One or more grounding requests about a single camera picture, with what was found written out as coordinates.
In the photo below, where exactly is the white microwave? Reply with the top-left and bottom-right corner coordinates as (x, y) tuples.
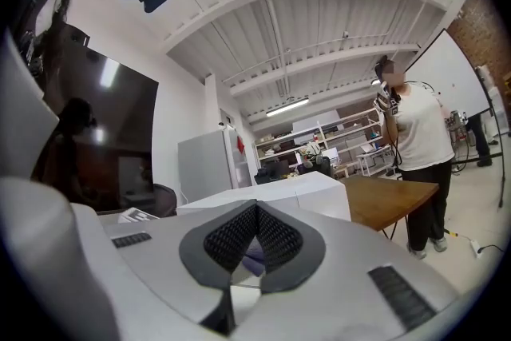
(176, 170), (353, 224)

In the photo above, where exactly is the white shelving unit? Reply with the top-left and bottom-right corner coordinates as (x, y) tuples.
(255, 107), (394, 177)

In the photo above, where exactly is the dark blue cloth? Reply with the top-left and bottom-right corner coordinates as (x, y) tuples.
(240, 244), (267, 277)

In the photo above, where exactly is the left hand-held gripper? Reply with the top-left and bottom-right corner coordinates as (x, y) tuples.
(118, 206), (160, 224)

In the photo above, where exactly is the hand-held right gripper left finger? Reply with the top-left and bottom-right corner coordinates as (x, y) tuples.
(102, 198), (259, 337)

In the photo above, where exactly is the black high-back office chair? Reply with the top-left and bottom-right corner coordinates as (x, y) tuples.
(296, 155), (333, 177)

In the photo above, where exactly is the long ceiling light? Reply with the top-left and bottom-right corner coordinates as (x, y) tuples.
(264, 97), (311, 118)

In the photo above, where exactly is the black floor stand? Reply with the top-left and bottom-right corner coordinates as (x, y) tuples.
(476, 67), (511, 209)

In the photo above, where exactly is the large black curved monitor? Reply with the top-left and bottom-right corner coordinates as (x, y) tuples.
(30, 21), (160, 215)

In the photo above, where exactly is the brown wooden table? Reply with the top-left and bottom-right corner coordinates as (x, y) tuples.
(339, 175), (441, 233)

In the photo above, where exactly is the metal equipment rig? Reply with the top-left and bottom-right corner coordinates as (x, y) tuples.
(444, 109), (470, 173)

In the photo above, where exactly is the white projector screen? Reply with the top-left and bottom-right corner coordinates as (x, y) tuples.
(402, 29), (493, 117)

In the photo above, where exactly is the grey metal cabinet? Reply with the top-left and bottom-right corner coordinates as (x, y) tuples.
(176, 127), (257, 205)

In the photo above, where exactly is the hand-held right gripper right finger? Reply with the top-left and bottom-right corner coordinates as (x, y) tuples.
(234, 198), (461, 341)

